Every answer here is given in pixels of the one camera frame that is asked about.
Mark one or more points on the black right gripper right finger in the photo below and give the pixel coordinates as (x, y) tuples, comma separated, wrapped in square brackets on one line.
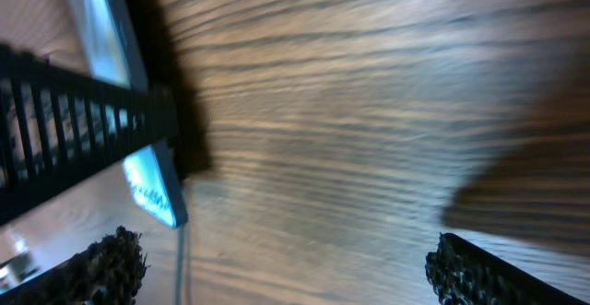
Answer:
[(462, 273)]

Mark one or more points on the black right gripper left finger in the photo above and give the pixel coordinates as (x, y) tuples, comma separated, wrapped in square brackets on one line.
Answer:
[(108, 272)]

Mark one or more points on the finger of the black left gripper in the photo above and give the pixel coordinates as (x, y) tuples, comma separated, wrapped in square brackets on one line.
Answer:
[(59, 128)]

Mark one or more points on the blue Galaxy smartphone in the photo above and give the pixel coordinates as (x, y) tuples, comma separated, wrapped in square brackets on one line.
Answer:
[(109, 42)]

